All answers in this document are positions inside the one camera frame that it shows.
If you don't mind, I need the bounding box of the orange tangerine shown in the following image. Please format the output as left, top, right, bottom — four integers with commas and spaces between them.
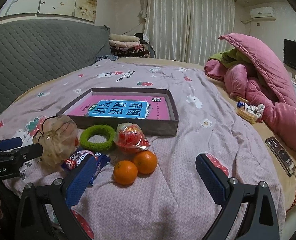
113, 160, 138, 186
132, 151, 158, 174

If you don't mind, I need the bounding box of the pink and blue book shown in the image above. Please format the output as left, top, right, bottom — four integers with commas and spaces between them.
64, 95, 170, 120

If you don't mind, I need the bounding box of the green garment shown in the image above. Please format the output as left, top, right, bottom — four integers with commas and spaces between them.
208, 48, 251, 69

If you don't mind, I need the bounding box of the white patterned scrunchie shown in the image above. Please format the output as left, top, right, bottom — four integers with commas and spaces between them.
244, 103, 265, 119

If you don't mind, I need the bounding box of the white striped curtain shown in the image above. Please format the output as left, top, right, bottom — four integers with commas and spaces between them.
144, 0, 235, 65

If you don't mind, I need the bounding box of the red toy egg blue top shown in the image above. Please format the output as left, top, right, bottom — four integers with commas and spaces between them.
113, 122, 150, 154

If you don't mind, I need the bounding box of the pink quilted duvet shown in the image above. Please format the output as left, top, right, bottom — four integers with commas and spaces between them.
204, 33, 296, 151

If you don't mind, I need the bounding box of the blue candy wrapper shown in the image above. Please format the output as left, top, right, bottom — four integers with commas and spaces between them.
236, 101, 246, 108

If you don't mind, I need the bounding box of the green fuzzy ring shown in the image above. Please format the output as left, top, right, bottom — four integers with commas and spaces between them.
79, 124, 117, 152

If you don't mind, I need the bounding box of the white air conditioner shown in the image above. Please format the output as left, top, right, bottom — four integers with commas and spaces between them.
249, 7, 276, 21

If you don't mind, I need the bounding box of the grey quilted headboard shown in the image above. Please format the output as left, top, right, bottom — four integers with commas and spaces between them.
0, 19, 111, 114

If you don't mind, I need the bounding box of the pink strawberry print blanket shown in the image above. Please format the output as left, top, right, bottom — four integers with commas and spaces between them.
0, 60, 286, 239

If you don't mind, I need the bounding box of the grey cardboard box tray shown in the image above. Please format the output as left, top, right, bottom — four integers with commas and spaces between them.
57, 87, 179, 137

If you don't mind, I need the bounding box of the blue cookie packet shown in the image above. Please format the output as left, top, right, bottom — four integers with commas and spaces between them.
61, 147, 111, 187

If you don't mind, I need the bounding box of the stack of folded blankets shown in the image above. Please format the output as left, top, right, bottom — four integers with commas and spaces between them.
109, 34, 151, 57

